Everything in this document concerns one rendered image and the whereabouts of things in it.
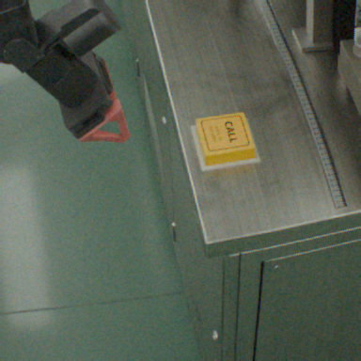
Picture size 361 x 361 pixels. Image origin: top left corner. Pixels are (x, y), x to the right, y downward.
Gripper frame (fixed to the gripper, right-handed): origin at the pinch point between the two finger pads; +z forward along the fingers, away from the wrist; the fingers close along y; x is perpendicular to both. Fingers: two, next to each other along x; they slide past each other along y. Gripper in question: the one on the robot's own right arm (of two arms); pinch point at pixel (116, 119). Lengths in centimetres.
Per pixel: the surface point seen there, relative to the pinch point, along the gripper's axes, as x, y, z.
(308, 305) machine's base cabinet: -2.4, -13.0, 44.7
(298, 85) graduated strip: -19.3, 11.8, 27.8
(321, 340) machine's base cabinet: 1, -13, 58
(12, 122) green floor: 61, 106, 86
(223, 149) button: -6.4, 1.0, 17.7
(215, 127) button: -6.7, 5.2, 17.9
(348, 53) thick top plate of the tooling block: -30.1, 4.4, 19.0
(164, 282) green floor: 39, 44, 98
